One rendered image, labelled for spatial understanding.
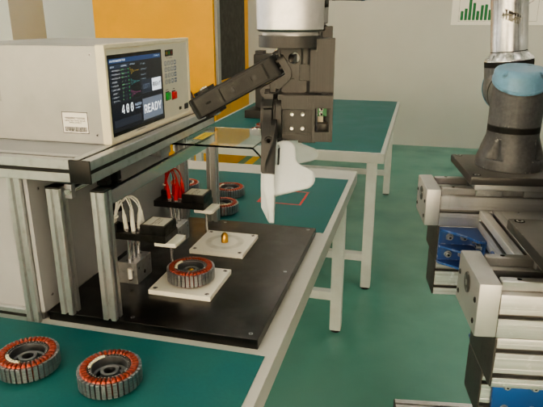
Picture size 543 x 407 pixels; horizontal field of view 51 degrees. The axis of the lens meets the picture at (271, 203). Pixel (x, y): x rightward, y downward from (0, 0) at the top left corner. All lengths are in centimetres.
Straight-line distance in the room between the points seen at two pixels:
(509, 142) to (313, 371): 136
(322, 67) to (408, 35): 582
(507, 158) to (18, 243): 107
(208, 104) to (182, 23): 435
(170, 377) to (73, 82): 63
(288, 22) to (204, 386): 67
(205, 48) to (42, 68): 369
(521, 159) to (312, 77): 82
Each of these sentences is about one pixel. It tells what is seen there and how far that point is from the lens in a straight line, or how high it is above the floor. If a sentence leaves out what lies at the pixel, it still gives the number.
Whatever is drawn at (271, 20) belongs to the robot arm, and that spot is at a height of 137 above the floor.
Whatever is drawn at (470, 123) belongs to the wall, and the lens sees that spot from 656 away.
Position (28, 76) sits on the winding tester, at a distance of 132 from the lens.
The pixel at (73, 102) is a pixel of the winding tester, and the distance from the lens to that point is 127.
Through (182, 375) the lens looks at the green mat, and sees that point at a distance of 109.
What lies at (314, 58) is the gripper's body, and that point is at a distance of 64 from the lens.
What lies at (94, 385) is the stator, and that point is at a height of 78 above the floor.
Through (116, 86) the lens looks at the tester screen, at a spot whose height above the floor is 123.
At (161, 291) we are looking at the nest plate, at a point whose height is 78.
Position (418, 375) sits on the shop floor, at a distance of 244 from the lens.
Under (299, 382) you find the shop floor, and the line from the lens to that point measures 234.
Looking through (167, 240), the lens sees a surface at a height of 89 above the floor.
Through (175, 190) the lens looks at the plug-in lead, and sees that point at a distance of 153.
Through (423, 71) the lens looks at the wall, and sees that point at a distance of 647.
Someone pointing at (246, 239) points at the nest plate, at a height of 78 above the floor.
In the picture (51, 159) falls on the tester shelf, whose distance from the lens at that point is 116.
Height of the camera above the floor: 137
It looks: 18 degrees down
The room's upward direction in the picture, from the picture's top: straight up
